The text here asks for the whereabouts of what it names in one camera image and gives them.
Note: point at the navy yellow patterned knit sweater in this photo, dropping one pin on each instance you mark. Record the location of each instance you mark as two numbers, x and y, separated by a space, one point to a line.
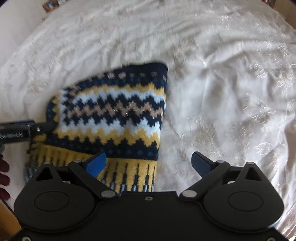
118 113

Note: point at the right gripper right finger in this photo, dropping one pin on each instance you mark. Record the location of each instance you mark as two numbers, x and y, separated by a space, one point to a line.
211 173

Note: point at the white embroidered bedspread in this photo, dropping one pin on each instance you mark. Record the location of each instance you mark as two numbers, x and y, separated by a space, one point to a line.
231 83

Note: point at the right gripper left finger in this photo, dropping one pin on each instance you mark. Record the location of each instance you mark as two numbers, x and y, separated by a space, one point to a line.
86 173

